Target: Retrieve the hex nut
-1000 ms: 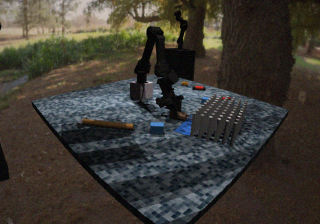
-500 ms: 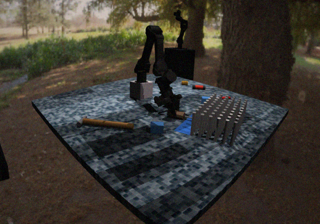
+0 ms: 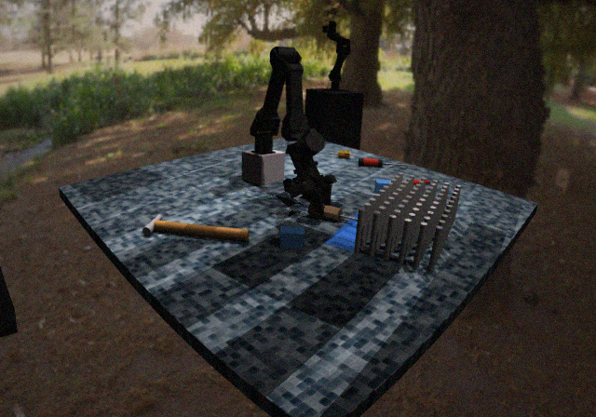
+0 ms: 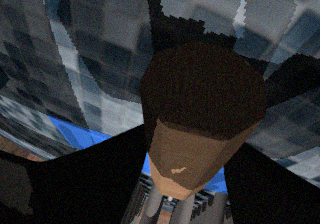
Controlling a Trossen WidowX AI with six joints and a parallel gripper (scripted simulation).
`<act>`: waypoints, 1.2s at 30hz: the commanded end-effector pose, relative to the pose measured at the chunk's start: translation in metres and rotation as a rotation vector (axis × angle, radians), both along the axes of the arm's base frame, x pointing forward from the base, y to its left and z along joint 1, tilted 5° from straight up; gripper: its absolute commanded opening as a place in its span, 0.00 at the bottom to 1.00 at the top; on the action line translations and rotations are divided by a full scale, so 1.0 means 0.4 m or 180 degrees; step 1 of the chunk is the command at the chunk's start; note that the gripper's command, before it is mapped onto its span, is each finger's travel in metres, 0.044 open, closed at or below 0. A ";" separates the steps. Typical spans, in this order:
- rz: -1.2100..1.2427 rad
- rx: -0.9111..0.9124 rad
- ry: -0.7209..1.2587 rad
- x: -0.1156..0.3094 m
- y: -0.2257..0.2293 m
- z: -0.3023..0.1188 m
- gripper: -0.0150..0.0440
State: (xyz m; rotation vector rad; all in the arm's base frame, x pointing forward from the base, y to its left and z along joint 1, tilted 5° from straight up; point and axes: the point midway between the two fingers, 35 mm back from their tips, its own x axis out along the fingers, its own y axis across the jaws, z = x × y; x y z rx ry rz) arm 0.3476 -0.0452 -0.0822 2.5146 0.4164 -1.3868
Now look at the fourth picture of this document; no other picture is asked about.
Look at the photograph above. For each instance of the blue flat strip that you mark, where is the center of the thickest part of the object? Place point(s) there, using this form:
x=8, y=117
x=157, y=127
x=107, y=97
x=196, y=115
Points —
x=80, y=137

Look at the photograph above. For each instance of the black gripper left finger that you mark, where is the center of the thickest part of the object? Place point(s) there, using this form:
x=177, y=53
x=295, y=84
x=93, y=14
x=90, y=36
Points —
x=90, y=186

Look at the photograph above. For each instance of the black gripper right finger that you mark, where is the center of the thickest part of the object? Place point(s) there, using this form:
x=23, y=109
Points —
x=260, y=191

